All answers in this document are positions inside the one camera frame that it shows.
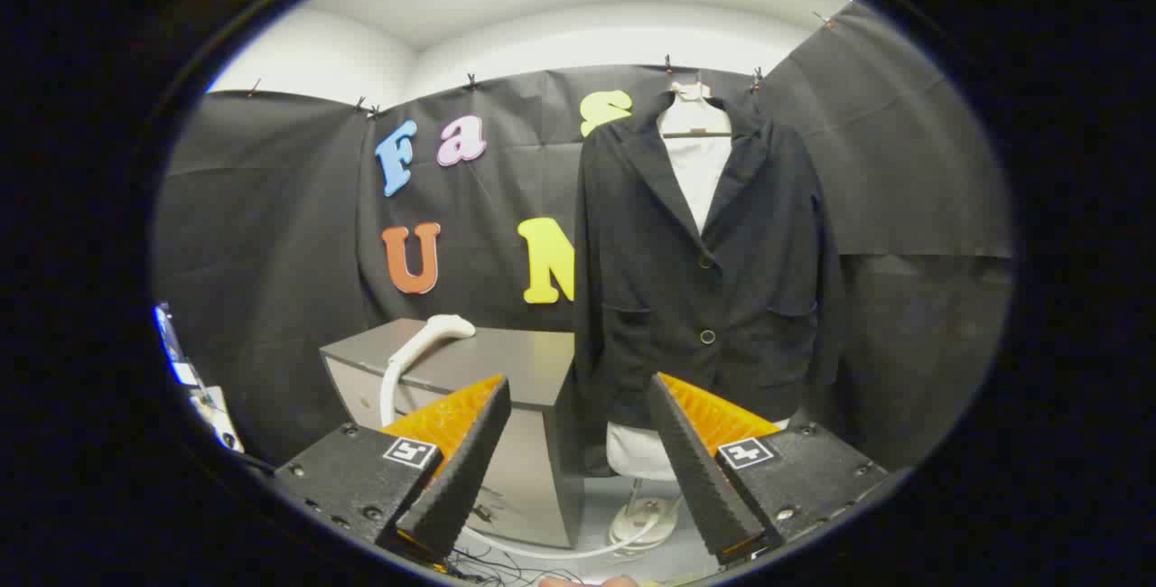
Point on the black backdrop cloth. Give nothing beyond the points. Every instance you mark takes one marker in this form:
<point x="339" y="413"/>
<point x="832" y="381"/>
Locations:
<point x="271" y="208"/>

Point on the white mannequin torso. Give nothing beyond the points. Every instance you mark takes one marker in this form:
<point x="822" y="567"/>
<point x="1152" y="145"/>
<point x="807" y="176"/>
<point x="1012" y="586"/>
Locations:
<point x="700" y="172"/>

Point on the white and blue equipment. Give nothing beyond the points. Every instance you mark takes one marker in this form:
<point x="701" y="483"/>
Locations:
<point x="212" y="411"/>

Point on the black button jacket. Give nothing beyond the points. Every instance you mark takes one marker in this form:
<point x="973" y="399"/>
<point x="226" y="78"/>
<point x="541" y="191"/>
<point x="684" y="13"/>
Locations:
<point x="659" y="298"/>

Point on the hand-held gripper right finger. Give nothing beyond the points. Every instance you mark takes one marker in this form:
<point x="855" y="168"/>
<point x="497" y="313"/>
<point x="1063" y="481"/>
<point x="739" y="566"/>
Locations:
<point x="695" y="479"/>

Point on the row of small backdrop clips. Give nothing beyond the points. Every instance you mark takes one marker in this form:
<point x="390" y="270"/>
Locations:
<point x="470" y="82"/>

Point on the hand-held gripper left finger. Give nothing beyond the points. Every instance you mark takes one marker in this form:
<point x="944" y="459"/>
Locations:
<point x="465" y="479"/>

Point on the white garment steamer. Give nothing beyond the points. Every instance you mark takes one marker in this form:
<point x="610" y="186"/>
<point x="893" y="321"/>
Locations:
<point x="447" y="327"/>

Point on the grey cabinet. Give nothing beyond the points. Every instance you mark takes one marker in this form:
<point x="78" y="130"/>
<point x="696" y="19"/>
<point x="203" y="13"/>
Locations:
<point x="506" y="361"/>

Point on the white mannequin stand base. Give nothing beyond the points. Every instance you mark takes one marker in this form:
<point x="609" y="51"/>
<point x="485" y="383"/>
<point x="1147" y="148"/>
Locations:
<point x="646" y="528"/>

